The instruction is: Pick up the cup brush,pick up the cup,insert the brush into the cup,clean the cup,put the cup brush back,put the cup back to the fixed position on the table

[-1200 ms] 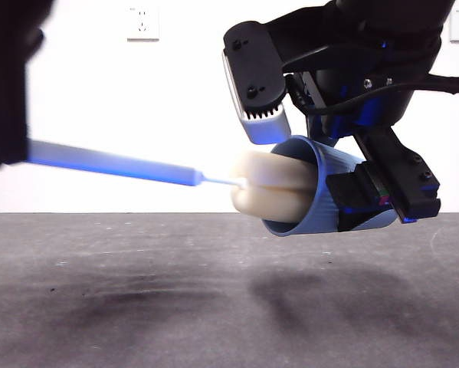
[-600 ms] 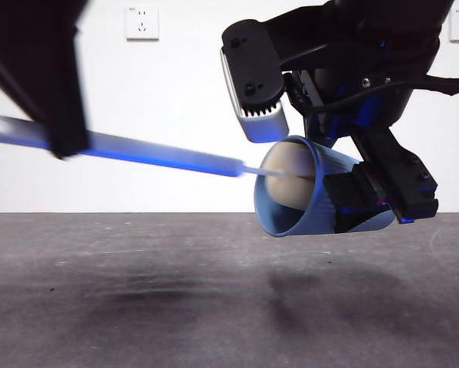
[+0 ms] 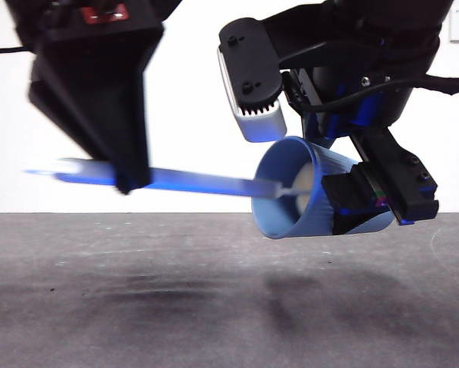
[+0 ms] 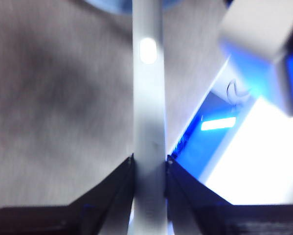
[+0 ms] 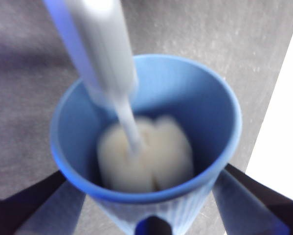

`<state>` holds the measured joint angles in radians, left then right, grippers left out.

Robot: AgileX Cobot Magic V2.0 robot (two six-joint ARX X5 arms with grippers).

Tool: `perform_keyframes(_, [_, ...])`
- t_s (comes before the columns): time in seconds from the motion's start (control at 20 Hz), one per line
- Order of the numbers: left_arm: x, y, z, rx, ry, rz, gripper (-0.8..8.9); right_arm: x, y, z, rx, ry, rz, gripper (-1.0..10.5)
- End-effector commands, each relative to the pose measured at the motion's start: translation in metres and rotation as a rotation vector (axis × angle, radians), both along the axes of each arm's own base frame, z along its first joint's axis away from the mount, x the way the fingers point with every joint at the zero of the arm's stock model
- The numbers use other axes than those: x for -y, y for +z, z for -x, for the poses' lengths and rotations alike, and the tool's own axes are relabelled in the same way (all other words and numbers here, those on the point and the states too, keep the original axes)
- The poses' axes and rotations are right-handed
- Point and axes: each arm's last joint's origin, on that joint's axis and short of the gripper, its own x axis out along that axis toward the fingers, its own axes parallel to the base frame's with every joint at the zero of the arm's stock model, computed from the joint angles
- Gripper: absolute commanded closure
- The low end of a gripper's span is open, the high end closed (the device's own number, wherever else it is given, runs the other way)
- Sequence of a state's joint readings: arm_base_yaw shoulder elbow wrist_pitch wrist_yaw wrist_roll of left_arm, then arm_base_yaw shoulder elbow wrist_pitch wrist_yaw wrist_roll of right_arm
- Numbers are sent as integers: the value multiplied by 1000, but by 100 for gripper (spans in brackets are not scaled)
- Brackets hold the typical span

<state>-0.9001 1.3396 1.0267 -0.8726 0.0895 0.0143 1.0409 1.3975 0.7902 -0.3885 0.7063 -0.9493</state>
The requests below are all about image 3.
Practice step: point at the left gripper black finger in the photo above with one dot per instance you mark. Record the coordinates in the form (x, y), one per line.
(53, 99)
(114, 96)

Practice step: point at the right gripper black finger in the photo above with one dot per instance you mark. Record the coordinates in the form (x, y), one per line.
(319, 132)
(401, 180)

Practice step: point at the blue ribbed plastic cup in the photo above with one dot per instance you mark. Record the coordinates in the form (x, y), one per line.
(277, 166)

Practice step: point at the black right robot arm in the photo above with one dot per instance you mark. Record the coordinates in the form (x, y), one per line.
(397, 30)

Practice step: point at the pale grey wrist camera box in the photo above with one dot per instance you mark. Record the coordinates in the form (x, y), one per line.
(252, 57)

